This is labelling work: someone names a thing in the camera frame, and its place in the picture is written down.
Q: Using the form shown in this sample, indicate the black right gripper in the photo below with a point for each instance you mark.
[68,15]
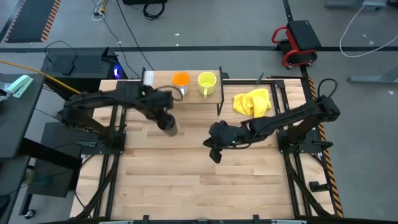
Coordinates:
[227,135]

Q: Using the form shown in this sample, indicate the black computer tower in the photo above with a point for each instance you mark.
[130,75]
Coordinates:
[81,65]

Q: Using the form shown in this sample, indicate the grey stand foot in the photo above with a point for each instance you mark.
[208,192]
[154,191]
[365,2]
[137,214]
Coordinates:
[373,79]

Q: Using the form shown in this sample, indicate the black table frame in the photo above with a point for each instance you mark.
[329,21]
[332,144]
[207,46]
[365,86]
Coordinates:
[280,84]

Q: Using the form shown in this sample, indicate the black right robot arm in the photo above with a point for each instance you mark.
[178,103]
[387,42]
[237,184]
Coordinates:
[289,116]

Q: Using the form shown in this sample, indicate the black mat with orange stripes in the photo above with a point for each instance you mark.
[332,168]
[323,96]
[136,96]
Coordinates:
[31,18]

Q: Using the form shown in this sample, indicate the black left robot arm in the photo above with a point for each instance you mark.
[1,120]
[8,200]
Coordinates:
[102,98]

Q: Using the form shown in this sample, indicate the black desk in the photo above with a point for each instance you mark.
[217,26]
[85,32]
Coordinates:
[15,124]

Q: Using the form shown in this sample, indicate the mint green stapler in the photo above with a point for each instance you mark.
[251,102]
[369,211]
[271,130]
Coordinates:
[20,84]

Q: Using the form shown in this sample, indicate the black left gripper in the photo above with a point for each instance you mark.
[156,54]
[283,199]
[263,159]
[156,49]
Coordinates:
[158,104]

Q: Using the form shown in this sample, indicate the red and black stool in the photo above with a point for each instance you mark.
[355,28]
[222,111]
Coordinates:
[303,34]

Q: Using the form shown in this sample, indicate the small yellow mug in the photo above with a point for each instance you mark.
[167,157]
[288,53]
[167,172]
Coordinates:
[207,80]

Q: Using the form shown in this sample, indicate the white mug with orange inside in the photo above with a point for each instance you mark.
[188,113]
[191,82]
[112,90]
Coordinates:
[181,79]

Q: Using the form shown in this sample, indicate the yellow cloth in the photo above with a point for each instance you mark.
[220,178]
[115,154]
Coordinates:
[252,101]

